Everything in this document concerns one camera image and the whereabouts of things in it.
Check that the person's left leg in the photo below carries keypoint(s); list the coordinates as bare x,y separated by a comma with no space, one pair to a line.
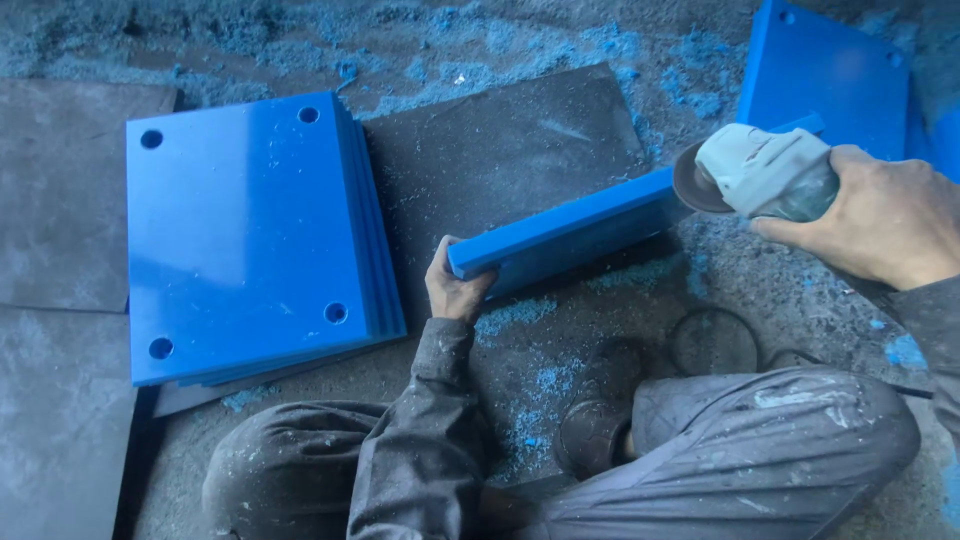
285,472

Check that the grey angle grinder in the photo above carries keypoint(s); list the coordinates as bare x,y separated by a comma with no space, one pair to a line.
765,174

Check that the person's leg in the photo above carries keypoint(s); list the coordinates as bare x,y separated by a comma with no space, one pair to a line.
285,472
750,457

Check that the dark grey rubber sheet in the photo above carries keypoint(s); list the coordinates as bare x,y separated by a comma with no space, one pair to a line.
495,150

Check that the grey flat board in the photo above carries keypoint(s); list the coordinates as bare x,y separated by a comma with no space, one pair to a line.
67,195
60,427

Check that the dusty black shoe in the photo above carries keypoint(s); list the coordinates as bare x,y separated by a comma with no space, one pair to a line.
596,420

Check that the leaning blue drilled plate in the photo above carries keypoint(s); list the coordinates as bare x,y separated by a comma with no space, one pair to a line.
821,82

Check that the stack of blue drilled plates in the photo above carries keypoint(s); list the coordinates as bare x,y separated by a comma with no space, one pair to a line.
247,232

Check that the person's right hand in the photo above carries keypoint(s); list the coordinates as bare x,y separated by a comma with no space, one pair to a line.
896,217

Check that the blue plastic panel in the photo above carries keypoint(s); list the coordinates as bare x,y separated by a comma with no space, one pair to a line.
941,142

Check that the person's right leg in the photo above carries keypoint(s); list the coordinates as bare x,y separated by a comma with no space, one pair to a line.
750,457

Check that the heap of blue plastic shavings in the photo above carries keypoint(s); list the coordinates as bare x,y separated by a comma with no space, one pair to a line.
525,52

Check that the long blue plastic plate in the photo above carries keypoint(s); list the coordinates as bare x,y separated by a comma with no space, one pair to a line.
570,225

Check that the person's left hand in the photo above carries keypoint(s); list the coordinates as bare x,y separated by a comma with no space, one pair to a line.
448,294

